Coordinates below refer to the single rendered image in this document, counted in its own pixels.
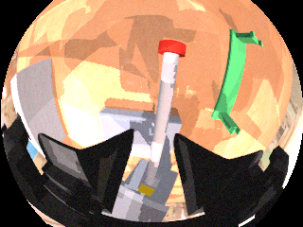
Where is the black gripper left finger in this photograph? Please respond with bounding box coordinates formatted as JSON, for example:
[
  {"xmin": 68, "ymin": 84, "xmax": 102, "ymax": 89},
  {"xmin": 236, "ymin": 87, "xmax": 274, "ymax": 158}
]
[{"xmin": 38, "ymin": 129, "xmax": 134, "ymax": 215}]

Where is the white pin with red cap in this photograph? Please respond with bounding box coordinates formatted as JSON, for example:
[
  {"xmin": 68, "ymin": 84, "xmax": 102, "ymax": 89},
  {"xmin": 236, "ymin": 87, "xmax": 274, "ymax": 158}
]
[{"xmin": 145, "ymin": 39, "xmax": 186, "ymax": 186}]

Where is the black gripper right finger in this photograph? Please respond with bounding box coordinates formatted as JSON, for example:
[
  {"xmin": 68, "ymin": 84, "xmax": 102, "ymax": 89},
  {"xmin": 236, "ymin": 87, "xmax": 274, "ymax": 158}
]
[{"xmin": 173, "ymin": 133, "xmax": 264, "ymax": 216}]

